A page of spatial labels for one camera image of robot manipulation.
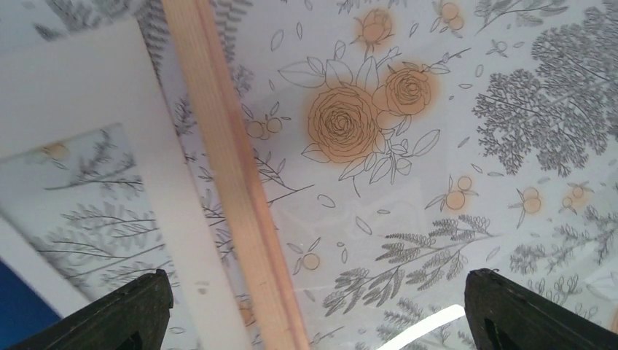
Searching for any sunset photo print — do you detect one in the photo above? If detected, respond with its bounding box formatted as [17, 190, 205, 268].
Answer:
[1, 262, 61, 349]

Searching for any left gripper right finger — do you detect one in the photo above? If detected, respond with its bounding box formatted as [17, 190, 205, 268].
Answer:
[464, 268, 617, 350]

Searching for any floral patterned table mat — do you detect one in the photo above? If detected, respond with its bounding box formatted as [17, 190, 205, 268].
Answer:
[1, 1, 617, 349]

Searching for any pink wooden picture frame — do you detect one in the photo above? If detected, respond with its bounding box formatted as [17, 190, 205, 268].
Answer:
[163, 1, 310, 349]

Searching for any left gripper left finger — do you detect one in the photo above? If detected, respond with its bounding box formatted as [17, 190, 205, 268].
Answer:
[10, 269, 174, 350]

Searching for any white photo mat board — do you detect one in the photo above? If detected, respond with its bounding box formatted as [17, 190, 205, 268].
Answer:
[1, 20, 251, 349]

